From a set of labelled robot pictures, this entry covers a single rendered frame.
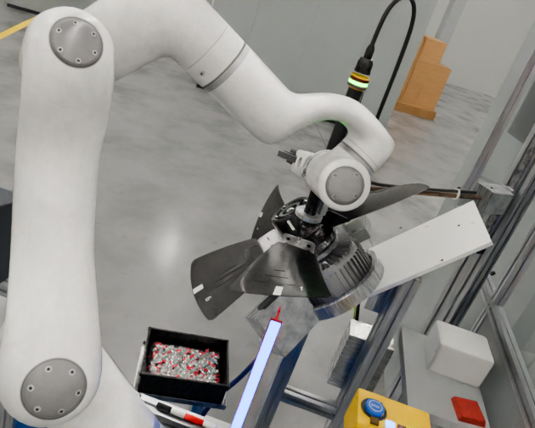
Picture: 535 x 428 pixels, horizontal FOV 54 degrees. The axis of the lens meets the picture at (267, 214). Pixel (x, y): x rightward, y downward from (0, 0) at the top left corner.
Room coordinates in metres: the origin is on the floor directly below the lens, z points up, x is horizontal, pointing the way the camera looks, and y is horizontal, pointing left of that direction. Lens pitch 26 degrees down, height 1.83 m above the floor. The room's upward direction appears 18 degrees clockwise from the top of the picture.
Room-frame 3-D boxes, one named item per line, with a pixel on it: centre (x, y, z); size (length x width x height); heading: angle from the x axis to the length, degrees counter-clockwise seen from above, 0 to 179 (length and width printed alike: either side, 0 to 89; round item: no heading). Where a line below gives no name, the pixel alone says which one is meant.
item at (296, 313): (1.14, -0.13, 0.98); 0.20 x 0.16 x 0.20; 87
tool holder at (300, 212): (1.20, -0.11, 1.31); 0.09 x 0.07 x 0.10; 122
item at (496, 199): (1.53, -0.63, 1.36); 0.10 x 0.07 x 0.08; 122
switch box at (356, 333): (1.41, -0.44, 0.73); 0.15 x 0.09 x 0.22; 87
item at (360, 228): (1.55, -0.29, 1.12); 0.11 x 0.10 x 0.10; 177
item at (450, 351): (1.36, -0.69, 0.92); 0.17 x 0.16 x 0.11; 87
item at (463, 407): (1.16, -0.71, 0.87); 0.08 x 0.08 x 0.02; 5
